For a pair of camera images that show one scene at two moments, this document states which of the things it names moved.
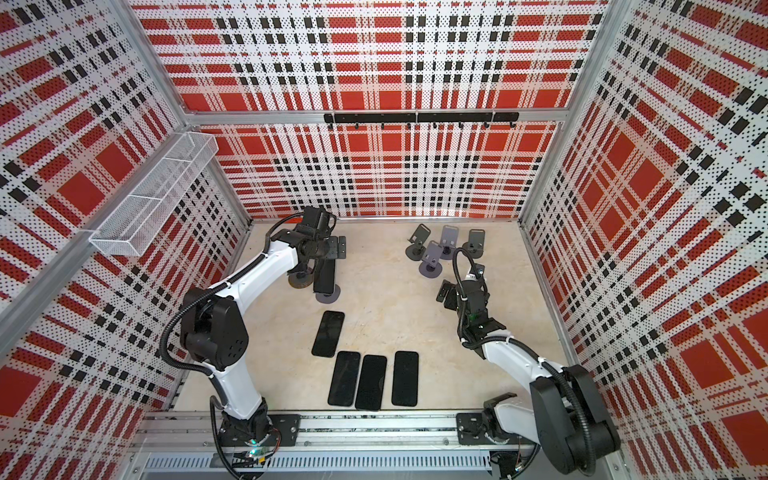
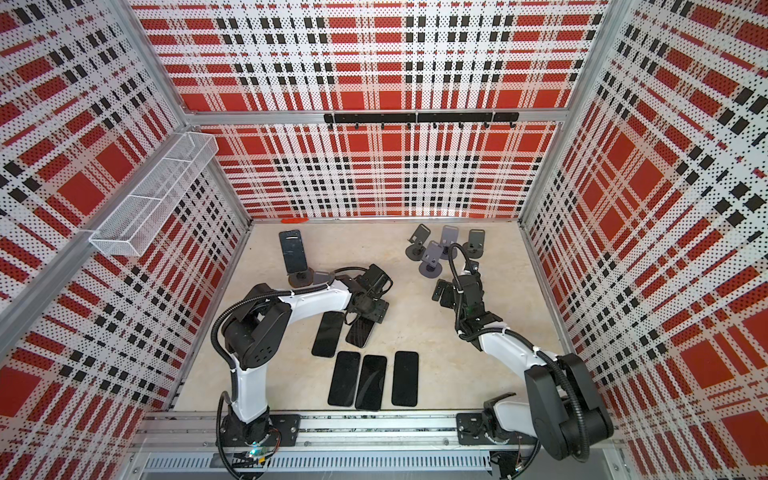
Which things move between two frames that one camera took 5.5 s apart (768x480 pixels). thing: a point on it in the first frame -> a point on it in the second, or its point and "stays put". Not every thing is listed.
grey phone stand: [430, 266] stays put
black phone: [324, 275] -> [358, 333]
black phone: [405, 379] stays put
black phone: [371, 383] stays put
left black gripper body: [327, 248] -> [374, 309]
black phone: [328, 334] stays put
